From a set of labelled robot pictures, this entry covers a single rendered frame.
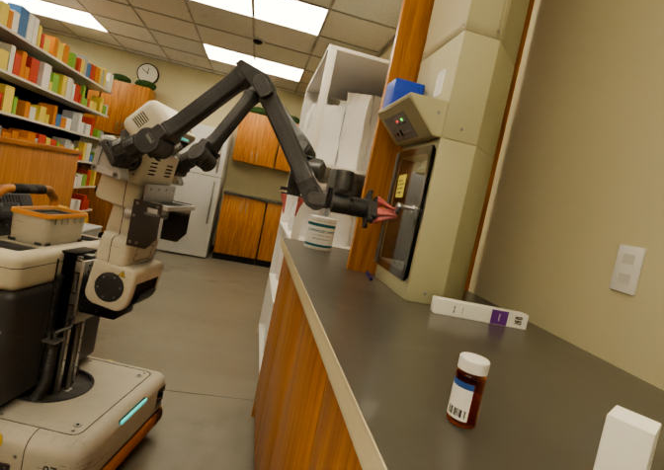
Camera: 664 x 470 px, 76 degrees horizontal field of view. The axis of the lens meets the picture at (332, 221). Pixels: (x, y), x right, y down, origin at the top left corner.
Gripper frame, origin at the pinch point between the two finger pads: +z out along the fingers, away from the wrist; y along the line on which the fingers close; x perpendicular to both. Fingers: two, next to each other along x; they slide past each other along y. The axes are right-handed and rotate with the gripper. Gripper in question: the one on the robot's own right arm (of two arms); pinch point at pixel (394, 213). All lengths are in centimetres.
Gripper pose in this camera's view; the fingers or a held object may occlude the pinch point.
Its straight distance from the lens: 128.9
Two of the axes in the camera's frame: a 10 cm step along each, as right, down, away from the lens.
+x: -2.2, 4.5, 8.7
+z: 9.7, 1.8, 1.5
